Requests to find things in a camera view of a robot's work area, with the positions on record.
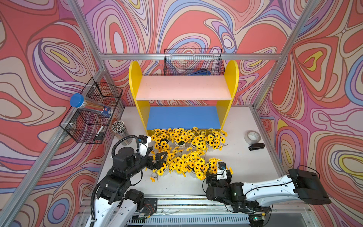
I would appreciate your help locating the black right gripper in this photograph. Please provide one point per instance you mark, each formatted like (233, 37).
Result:
(211, 178)

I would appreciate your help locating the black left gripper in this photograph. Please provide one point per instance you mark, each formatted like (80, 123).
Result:
(158, 164)

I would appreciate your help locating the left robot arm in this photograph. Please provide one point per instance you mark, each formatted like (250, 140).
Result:
(113, 200)

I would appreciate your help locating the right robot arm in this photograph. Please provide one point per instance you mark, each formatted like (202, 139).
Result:
(250, 198)

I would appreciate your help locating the clear cup of pencils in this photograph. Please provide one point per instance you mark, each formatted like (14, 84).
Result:
(119, 129)

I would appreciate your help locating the small black device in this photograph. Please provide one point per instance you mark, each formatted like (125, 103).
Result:
(256, 146)

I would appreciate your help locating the yellow wooden shelf unit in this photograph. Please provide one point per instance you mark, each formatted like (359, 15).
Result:
(221, 89)

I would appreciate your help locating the clear packing tape roll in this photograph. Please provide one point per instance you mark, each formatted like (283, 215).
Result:
(252, 137)

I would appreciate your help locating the blue object in rear basket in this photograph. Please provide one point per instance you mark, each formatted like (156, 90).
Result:
(202, 72)

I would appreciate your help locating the blue capped pencil tube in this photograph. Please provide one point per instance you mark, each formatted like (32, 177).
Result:
(82, 102)

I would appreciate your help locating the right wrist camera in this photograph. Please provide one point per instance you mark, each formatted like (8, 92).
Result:
(221, 171)

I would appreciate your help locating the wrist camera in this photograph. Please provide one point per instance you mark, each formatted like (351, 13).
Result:
(144, 142)
(221, 171)

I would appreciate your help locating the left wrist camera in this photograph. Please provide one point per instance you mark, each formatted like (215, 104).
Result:
(144, 142)

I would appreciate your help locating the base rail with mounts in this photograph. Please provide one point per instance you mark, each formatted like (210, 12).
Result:
(189, 211)

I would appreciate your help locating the aluminium frame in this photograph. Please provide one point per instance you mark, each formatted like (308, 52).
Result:
(46, 58)

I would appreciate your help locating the black wire basket left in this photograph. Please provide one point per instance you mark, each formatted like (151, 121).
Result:
(82, 125)

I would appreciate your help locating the black wire basket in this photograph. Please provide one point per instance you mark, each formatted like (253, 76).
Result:
(82, 125)
(183, 61)

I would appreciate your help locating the black wire basket rear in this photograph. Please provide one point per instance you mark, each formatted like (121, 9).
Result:
(183, 61)

